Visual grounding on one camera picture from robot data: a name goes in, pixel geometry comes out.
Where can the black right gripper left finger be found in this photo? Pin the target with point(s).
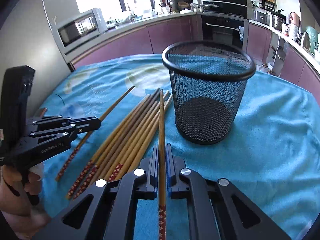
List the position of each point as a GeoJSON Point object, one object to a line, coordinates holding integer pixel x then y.
{"type": "Point", "coordinates": [106, 210]}

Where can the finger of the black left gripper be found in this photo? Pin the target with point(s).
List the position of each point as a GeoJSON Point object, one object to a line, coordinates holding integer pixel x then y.
{"type": "Point", "coordinates": [43, 147]}
{"type": "Point", "coordinates": [47, 125]}

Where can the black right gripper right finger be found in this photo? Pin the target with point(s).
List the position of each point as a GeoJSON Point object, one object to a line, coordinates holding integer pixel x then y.
{"type": "Point", "coordinates": [217, 209]}

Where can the bamboo chopstick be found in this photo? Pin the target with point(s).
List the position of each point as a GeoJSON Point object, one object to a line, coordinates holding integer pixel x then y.
{"type": "Point", "coordinates": [147, 134]}
{"type": "Point", "coordinates": [161, 171]}
{"type": "Point", "coordinates": [147, 142]}
{"type": "Point", "coordinates": [124, 155]}
{"type": "Point", "coordinates": [110, 139]}
{"type": "Point", "coordinates": [108, 165]}
{"type": "Point", "coordinates": [112, 145]}
{"type": "Point", "coordinates": [88, 134]}

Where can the black mesh utensil holder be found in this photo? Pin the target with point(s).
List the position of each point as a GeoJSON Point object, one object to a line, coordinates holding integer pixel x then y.
{"type": "Point", "coordinates": [208, 80]}

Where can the purple kitchen cabinets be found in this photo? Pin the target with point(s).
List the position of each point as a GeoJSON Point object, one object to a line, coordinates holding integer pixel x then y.
{"type": "Point", "coordinates": [153, 38]}

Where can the person's left hand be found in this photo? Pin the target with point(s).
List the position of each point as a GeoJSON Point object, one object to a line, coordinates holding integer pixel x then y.
{"type": "Point", "coordinates": [24, 218]}

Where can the wooden chair back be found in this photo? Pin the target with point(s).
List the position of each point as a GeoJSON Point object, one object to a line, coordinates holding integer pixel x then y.
{"type": "Point", "coordinates": [41, 112]}

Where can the blue floral tablecloth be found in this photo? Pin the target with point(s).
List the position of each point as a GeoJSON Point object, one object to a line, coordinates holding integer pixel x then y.
{"type": "Point", "coordinates": [271, 153]}

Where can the silver microwave oven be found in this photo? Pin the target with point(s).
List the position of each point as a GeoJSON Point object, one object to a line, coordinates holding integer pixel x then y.
{"type": "Point", "coordinates": [74, 32]}

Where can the silver refrigerator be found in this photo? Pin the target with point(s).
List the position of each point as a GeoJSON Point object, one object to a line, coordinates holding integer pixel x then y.
{"type": "Point", "coordinates": [27, 39]}

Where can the black built-in oven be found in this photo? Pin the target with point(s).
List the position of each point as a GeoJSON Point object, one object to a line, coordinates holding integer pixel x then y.
{"type": "Point", "coordinates": [230, 30]}

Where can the black range hood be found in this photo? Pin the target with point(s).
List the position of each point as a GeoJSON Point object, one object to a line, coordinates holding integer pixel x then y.
{"type": "Point", "coordinates": [236, 8]}

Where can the steel stock pot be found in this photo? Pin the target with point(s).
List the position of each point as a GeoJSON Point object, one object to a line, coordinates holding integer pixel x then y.
{"type": "Point", "coordinates": [277, 22]}

